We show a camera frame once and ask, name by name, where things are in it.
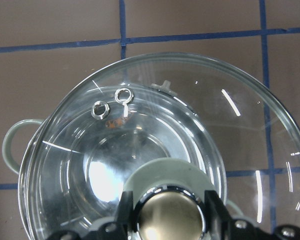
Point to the pale green cooking pot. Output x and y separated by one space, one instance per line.
162 144

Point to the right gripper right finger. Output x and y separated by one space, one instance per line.
216 215

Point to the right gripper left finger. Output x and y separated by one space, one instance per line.
127 216

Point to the glass pot lid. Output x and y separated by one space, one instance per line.
263 169

